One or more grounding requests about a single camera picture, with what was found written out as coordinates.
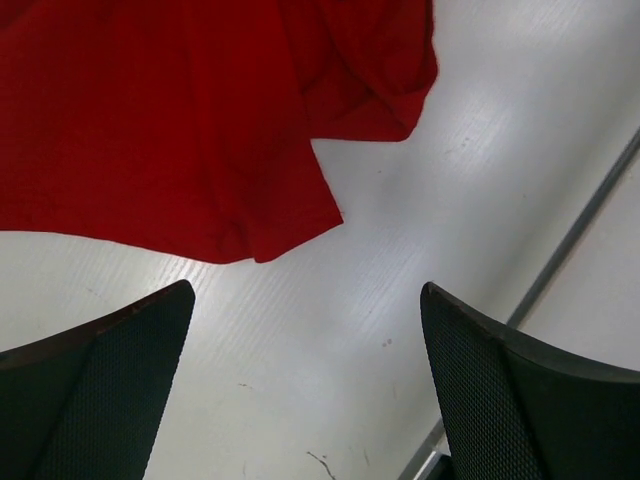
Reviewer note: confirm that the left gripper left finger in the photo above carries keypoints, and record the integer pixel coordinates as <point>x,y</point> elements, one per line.
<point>87,403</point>

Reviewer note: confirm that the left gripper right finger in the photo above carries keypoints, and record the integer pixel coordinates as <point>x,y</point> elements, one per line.
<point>514,407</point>

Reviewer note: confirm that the red t shirt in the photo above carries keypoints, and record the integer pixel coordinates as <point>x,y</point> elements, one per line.
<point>186,127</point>

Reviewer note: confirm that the aluminium table edge rail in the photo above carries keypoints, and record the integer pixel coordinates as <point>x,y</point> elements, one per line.
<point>427,455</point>

